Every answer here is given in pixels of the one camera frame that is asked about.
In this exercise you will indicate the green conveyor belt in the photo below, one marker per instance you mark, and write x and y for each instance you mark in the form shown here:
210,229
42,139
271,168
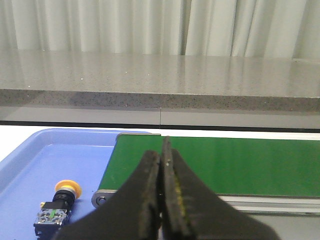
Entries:
229,166

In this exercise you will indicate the white pleated curtain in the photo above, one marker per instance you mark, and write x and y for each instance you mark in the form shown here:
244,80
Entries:
238,28

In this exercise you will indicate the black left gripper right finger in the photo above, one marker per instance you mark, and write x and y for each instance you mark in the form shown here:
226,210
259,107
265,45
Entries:
192,211

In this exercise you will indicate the aluminium conveyor frame rail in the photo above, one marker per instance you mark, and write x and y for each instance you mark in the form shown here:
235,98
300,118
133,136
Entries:
251,204

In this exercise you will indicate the grey stone counter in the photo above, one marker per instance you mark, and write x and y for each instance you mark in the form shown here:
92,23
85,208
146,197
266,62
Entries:
179,91

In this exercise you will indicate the blue plastic tray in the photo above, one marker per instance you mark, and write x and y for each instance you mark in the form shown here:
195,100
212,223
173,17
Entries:
29,174

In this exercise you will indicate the yellow mushroom push button switch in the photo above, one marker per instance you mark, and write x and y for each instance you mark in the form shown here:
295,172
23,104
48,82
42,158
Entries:
55,214

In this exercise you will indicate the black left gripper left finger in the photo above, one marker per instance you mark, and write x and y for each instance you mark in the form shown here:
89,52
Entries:
132,213

